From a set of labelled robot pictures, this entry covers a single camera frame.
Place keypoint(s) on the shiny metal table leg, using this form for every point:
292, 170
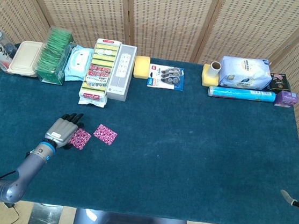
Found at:
45, 217

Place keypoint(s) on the teal carpet table mat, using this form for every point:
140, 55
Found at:
188, 149

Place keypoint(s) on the small purple box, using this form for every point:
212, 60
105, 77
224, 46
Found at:
286, 99

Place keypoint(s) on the clear bottle white cap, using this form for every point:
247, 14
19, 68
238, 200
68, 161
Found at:
3, 41

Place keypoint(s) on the correction tape blister pack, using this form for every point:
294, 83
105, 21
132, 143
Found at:
169, 76

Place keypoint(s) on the yellow sponge block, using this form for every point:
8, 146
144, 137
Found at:
141, 68
207, 79

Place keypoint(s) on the blue plastic wrap roll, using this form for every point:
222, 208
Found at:
240, 94

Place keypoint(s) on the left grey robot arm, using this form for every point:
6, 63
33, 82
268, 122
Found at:
28, 165

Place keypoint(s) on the small black box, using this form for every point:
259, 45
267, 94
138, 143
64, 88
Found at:
278, 83

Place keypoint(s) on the light blue wet wipes pack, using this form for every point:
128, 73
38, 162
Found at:
78, 63

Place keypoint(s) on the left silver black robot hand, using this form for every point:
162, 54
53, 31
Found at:
60, 131

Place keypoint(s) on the woven bamboo folding screen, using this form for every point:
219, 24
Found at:
170, 19

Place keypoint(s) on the white blue tissue bag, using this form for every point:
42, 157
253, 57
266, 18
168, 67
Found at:
245, 74

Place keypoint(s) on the clear box green tea bags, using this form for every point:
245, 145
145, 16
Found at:
52, 60

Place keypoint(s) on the white roll cardboard core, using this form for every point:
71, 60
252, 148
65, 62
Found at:
215, 69

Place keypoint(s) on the long white cardboard box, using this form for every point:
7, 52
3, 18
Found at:
120, 73

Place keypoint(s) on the pink white patterned square card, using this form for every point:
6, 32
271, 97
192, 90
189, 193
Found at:
81, 139
105, 134

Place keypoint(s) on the beige lidded food container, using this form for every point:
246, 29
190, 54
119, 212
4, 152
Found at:
26, 58

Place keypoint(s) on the yellow sponge multipack red label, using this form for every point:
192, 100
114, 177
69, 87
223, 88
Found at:
98, 76

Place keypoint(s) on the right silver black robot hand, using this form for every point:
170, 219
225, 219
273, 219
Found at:
287, 197

